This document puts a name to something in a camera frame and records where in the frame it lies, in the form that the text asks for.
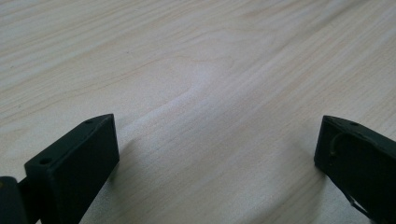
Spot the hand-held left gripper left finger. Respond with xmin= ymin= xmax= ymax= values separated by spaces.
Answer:
xmin=17 ymin=113 xmax=120 ymax=224

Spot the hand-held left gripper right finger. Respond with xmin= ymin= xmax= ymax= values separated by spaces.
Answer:
xmin=313 ymin=115 xmax=396 ymax=224

